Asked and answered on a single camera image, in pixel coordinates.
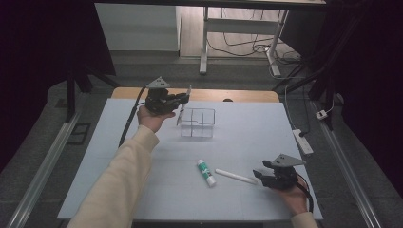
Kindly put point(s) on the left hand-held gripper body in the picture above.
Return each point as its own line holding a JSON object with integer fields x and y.
{"x": 158, "y": 99}

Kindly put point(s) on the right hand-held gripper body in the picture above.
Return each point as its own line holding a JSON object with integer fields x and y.
{"x": 283, "y": 175}

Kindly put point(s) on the clear pen with white grip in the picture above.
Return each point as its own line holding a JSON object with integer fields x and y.
{"x": 181, "y": 112}

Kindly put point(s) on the clear plastic organizer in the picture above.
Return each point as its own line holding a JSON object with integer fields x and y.
{"x": 202, "y": 125}

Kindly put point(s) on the white and green glue stick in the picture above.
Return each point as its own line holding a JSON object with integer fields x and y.
{"x": 206, "y": 173}

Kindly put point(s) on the person's left hand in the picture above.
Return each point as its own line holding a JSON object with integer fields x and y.
{"x": 152, "y": 122}

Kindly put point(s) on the person's right hand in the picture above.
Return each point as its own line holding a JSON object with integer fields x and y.
{"x": 294, "y": 198}

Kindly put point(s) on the white foam board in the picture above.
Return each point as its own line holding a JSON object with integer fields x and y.
{"x": 253, "y": 133}

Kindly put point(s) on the white power strip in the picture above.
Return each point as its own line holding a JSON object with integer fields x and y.
{"x": 302, "y": 142}

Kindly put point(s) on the small black knob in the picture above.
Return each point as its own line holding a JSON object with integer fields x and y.
{"x": 227, "y": 100}

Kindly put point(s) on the small white adapter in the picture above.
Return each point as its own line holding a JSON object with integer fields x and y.
{"x": 321, "y": 114}

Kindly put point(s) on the black metal stand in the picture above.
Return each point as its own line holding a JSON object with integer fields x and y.
{"x": 71, "y": 95}
{"x": 320, "y": 85}

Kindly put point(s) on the dark curtain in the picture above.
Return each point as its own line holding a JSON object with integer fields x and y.
{"x": 38, "y": 47}
{"x": 374, "y": 79}

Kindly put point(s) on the aluminium rail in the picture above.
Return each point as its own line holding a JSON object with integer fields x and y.
{"x": 348, "y": 177}
{"x": 41, "y": 177}

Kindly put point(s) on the black floor frame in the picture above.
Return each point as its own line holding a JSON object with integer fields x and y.
{"x": 79, "y": 139}

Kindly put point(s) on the white desk frame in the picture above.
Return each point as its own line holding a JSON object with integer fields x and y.
{"x": 240, "y": 26}

